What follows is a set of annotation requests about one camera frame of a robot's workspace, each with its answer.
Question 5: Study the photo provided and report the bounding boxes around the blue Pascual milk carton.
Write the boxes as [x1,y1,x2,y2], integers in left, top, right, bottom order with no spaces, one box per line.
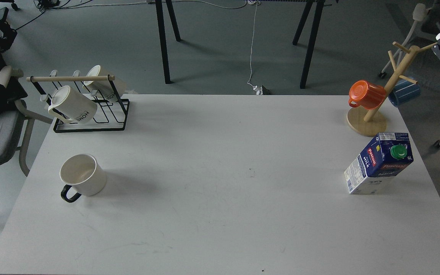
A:
[344,132,414,194]

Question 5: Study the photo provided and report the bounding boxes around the white mug black handle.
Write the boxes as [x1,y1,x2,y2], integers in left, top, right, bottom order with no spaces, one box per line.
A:
[60,154,107,202]

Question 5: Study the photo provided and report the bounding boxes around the blue striped cup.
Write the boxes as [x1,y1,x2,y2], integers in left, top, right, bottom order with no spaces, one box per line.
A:
[387,79,421,107]

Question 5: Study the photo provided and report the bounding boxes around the orange plastic cup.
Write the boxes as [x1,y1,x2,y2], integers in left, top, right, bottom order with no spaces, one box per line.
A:
[348,80,386,110]

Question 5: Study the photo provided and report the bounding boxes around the white chair right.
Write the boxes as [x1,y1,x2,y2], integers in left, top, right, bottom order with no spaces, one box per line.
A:
[386,0,440,93]

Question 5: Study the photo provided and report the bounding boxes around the wooden mug tree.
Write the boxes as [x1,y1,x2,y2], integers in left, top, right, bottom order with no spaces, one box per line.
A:
[347,42,437,137]

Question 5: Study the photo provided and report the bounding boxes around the black table legs right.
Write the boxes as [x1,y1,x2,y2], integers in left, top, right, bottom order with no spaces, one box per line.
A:
[292,0,325,89]

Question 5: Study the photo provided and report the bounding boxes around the black table legs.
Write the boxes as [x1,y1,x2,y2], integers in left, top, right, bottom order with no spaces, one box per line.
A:
[292,0,325,89]
[154,0,182,85]

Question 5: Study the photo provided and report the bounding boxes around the white power strip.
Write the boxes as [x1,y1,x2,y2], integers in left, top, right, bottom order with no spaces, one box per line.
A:
[253,85,271,95]

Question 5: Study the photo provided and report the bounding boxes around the black table legs left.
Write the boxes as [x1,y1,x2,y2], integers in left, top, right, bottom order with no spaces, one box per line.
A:
[154,0,182,85]

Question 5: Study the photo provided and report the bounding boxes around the cream mug rear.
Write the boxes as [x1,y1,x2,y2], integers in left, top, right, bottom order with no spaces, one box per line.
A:
[83,65,128,102]

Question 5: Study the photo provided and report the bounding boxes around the cream HOME mug front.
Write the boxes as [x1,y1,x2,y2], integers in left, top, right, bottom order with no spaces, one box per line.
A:
[48,85,97,123]

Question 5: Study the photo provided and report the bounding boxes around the grey office chair left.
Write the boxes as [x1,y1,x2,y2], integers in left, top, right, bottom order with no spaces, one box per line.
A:
[0,66,52,175]

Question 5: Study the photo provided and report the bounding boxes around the white power cable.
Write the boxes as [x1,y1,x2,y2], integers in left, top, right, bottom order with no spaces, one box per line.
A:
[246,0,261,89]

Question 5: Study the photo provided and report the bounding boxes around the black wire mug rack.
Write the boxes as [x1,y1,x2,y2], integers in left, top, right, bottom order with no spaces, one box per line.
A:
[26,70,130,133]

